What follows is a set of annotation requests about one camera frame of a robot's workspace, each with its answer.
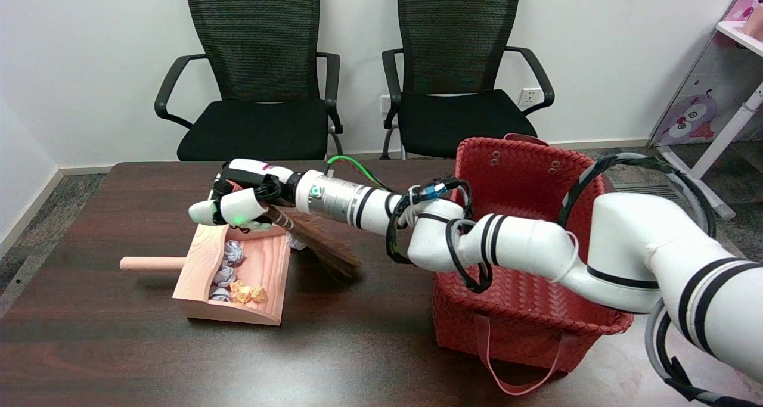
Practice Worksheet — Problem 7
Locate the grey floor vent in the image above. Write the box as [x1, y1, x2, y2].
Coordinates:
[614, 183, 680, 200]

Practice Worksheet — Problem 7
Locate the white metal stand leg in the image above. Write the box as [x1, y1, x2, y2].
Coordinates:
[657, 84, 763, 217]

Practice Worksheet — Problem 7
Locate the pink cup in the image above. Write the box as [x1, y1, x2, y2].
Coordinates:
[742, 5, 763, 38]

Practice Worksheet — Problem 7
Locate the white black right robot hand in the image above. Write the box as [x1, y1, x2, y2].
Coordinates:
[188, 159, 299, 232]

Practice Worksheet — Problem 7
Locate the brown straw hand broom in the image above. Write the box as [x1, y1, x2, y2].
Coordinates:
[229, 181, 364, 279]

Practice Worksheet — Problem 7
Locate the black green wire bundle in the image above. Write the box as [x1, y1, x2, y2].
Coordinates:
[325, 155, 495, 294]

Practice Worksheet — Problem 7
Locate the wooden dustpan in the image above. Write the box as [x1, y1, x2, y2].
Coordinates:
[119, 221, 293, 327]

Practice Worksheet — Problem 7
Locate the black mesh office chair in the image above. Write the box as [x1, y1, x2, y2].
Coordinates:
[380, 0, 555, 160]
[154, 0, 345, 162]

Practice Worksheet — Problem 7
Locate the black robot cable conduit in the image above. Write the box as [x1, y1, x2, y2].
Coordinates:
[557, 153, 763, 407]

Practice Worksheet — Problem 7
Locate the red woven basket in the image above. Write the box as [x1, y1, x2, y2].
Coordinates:
[432, 133, 634, 396]

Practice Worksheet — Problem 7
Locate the pink owl print shelf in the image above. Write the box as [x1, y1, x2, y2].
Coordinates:
[649, 0, 763, 147]

